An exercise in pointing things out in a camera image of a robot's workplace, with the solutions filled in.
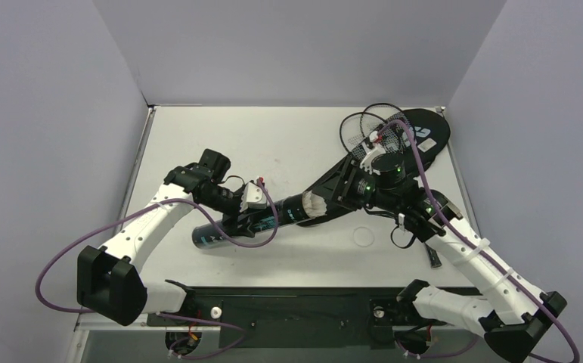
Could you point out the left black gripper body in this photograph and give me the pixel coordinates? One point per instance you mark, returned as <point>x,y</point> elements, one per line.
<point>243,220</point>

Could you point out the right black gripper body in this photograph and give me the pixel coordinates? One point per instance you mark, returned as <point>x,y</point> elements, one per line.
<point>342,190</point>

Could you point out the white shuttlecock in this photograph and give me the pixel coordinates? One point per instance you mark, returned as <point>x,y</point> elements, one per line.
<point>314,206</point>

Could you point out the black shuttlecock tube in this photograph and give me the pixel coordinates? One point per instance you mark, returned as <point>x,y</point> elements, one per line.
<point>290,212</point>

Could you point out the translucent tube lid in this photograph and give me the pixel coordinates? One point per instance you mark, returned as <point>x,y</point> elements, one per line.
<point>363,237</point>

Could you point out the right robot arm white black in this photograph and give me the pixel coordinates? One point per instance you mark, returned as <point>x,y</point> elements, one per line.
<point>510,314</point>

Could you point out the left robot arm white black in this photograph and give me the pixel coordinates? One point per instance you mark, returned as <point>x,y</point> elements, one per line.
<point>109,277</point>

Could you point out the badminton racket rear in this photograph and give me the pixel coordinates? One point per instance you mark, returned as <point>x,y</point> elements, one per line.
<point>394,139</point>

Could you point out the black racket bag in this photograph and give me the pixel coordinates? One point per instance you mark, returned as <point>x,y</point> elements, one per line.
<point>431,133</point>

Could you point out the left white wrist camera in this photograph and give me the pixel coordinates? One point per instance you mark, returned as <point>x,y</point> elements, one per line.
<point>253,197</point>

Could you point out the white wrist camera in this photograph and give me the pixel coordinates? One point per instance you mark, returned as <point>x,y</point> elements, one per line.
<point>373,149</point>
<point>253,197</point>

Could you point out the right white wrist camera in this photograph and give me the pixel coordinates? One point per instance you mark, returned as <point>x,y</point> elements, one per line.
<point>373,149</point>

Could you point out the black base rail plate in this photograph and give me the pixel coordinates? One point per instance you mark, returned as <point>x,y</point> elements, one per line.
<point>305,318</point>

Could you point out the black racket handle grip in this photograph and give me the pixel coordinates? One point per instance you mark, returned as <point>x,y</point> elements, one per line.
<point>433,257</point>

